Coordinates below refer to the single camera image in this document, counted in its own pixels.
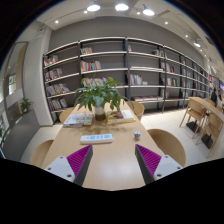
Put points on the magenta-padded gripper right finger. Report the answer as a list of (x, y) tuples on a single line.
[(160, 166)]

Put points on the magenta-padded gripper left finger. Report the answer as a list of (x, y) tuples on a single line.
[(63, 166)]

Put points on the white power strip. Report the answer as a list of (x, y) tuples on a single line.
[(96, 138)]

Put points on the white magazine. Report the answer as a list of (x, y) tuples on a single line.
[(78, 120)]

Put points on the white book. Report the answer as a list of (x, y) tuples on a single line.
[(128, 114)]

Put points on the slatted wooden chair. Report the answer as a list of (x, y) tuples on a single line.
[(196, 111), (213, 128)]

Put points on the yellow picture-cover book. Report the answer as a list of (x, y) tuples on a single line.
[(114, 117)]

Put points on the small potted plant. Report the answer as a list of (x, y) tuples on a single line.
[(25, 105)]

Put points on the long wooden table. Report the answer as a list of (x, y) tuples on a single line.
[(206, 104)]

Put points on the green potted plant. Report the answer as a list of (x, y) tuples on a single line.
[(98, 96)]

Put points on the person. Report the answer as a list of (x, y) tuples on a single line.
[(214, 95)]

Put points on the grey shelf unit with books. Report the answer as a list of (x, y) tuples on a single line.
[(110, 60)]

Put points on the ceiling lights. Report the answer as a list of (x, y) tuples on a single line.
[(121, 7)]

